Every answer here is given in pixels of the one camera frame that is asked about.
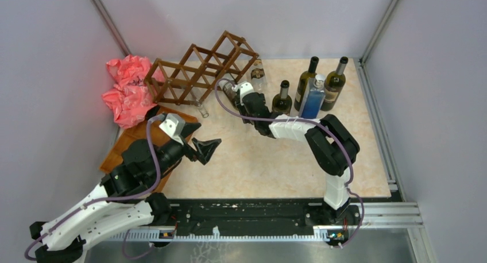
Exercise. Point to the dark wine bottle back right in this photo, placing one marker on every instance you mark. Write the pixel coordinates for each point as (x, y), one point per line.
(334, 84)

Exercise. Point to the clear glass bottle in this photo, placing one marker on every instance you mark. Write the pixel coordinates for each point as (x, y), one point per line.
(200, 106)

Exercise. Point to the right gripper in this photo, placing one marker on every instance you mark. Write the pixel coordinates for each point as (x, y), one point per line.
(241, 107)

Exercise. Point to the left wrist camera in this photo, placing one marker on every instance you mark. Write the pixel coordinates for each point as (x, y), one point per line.
(172, 125)

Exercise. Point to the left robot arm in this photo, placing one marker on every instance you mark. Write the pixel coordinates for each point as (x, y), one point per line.
(126, 198)

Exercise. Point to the pink plastic bag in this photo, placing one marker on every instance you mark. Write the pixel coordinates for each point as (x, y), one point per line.
(129, 99)

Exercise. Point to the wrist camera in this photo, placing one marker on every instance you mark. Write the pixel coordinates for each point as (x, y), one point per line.
(172, 125)
(243, 89)

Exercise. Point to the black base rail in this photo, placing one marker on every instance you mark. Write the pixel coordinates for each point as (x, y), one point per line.
(268, 220)

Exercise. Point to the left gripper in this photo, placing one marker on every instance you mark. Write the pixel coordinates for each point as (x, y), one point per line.
(205, 149)

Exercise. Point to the dark wine bottle back left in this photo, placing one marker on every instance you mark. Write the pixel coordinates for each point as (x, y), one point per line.
(303, 80)

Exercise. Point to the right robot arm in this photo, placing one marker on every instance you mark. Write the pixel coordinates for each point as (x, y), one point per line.
(332, 145)

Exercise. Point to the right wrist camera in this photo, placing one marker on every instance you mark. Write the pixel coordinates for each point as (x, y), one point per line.
(243, 89)

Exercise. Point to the clear labelled liquor bottle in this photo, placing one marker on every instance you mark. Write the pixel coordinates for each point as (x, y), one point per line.
(258, 76)

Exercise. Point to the brown wooden wine rack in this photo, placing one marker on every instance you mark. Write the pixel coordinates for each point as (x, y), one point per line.
(191, 80)

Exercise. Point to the dark green wine bottle front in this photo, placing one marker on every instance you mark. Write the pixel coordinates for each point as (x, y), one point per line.
(226, 84)

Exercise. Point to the dark green wine bottle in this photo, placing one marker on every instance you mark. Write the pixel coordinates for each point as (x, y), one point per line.
(282, 102)
(226, 84)

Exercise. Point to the blue square glass bottle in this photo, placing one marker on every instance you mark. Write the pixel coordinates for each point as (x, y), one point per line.
(313, 97)

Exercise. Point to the dark green wine bottle middle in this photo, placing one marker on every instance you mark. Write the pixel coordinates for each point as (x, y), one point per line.
(282, 102)

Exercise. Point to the wooden compartment tray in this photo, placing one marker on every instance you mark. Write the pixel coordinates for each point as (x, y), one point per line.
(137, 132)

